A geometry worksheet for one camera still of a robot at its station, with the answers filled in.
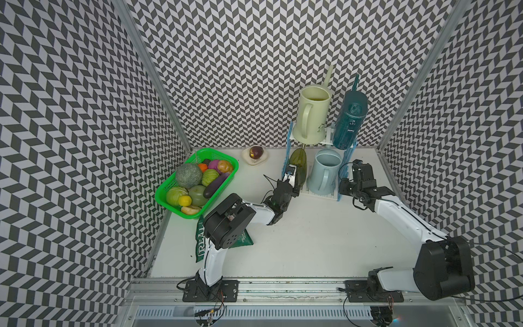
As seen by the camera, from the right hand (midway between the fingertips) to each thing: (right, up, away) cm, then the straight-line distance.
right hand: (343, 186), depth 88 cm
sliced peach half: (-66, -10, -2) cm, 67 cm away
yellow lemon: (-69, -6, -1) cm, 69 cm away
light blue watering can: (-11, +4, -7) cm, 13 cm away
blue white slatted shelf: (-8, +19, -3) cm, 20 cm away
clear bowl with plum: (-41, +15, +24) cm, 49 cm away
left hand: (-21, +5, +5) cm, 22 cm away
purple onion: (-61, +10, +14) cm, 63 cm away
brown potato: (-54, +9, +11) cm, 56 cm away
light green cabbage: (-62, +4, +9) cm, 63 cm away
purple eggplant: (-59, -1, +3) cm, 59 cm away
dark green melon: (-69, +5, +3) cm, 69 cm away
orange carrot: (-66, +8, +15) cm, 68 cm away
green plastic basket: (-71, +14, +17) cm, 74 cm away
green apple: (-66, -4, +4) cm, 66 cm away
